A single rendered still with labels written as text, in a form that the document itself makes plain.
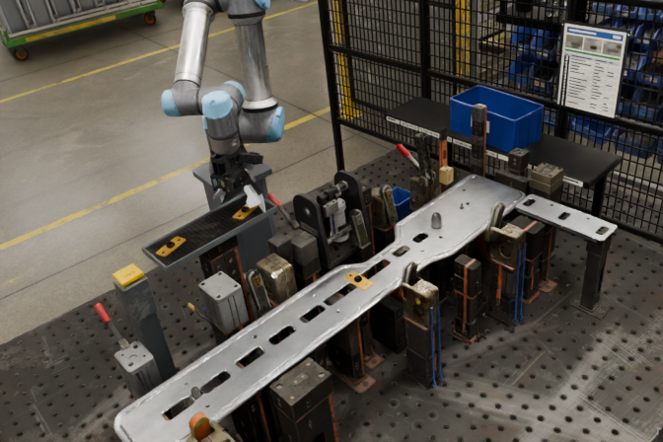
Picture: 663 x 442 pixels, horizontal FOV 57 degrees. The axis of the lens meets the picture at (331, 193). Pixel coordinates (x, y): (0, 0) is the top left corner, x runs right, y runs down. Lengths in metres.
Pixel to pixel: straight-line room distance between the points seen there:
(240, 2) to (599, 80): 1.18
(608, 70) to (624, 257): 0.65
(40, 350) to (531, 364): 1.57
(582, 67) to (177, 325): 1.61
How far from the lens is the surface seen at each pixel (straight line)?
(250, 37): 1.94
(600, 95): 2.24
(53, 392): 2.15
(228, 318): 1.63
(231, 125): 1.62
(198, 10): 1.91
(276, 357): 1.56
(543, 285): 2.18
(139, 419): 1.54
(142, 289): 1.68
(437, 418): 1.79
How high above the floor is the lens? 2.11
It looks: 32 degrees down
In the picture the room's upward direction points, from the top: 7 degrees counter-clockwise
